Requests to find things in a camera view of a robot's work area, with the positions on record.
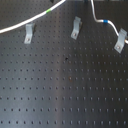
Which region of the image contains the middle grey cable clip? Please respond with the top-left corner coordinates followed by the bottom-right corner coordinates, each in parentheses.
top-left (71, 17), bottom-right (82, 39)

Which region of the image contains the grey cable clip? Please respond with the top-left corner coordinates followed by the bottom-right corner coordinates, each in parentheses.
top-left (71, 17), bottom-right (82, 39)
top-left (114, 29), bottom-right (127, 53)
top-left (24, 23), bottom-right (35, 44)

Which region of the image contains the left grey cable clip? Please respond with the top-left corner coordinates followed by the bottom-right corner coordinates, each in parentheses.
top-left (24, 23), bottom-right (35, 44)

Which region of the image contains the right grey cable clip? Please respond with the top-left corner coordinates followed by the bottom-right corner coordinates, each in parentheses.
top-left (114, 29), bottom-right (127, 53)

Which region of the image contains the white cable with blue band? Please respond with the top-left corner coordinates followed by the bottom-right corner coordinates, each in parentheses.
top-left (89, 0), bottom-right (128, 44)

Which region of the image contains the white cable with green band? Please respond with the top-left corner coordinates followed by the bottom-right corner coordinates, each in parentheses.
top-left (0, 0), bottom-right (67, 35)

